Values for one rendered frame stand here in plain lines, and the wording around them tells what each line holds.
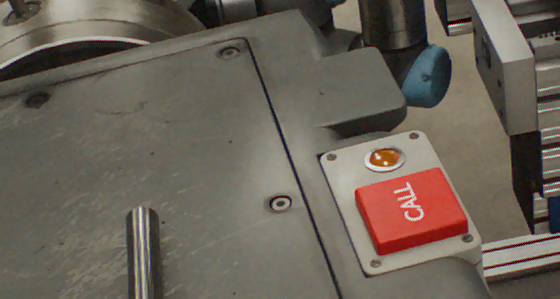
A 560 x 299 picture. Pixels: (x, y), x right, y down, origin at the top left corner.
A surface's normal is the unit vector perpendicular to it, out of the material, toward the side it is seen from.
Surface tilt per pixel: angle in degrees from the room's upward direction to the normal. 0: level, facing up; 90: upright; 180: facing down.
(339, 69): 0
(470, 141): 0
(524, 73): 90
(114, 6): 22
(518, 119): 90
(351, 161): 0
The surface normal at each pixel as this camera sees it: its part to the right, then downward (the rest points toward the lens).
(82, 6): 0.04, -0.83
